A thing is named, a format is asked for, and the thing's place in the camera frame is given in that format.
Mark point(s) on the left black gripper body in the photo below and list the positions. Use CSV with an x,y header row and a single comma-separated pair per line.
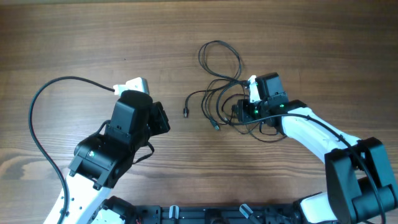
x,y
157,124

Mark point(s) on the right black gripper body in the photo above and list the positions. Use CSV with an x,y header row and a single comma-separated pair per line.
x,y
241,111

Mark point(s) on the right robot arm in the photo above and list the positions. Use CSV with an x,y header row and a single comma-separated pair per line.
x,y
360,181

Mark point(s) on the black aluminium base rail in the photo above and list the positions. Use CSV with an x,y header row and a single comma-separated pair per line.
x,y
269,214

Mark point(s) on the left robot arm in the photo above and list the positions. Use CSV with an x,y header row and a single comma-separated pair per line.
x,y
102,158

